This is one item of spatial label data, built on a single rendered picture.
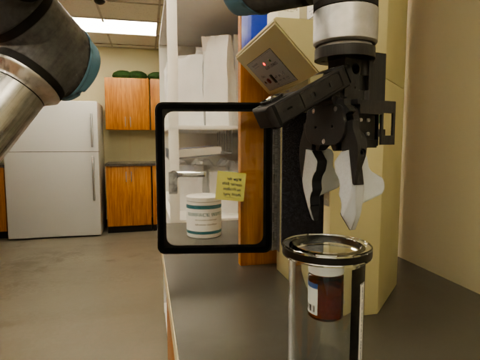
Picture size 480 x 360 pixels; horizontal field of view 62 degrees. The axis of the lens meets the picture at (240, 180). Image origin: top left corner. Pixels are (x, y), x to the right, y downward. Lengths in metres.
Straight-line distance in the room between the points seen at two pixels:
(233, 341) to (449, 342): 0.38
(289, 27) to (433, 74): 0.58
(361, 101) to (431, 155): 0.77
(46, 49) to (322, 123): 0.44
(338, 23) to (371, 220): 0.45
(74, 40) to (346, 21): 0.44
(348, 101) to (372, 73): 0.06
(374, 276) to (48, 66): 0.70
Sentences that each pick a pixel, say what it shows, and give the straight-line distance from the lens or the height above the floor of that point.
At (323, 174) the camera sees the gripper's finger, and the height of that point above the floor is 1.25.
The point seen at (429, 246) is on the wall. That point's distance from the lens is 1.26.
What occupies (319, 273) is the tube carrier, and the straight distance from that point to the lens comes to 0.47.
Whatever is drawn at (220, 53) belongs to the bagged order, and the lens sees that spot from 2.04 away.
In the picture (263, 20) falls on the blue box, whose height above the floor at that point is 1.56.
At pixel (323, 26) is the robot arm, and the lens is 0.50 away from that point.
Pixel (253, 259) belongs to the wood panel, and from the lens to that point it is 1.16.
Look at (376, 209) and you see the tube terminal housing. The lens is 0.84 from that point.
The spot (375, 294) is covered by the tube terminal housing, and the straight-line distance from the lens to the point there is 0.88.
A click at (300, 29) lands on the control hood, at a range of 0.78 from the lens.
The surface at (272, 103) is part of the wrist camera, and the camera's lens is 0.43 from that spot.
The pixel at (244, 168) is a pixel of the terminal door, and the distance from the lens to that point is 1.05.
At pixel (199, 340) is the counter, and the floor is 0.94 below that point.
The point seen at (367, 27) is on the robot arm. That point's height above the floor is 1.42.
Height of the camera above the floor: 1.29
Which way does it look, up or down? 6 degrees down
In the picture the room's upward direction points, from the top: straight up
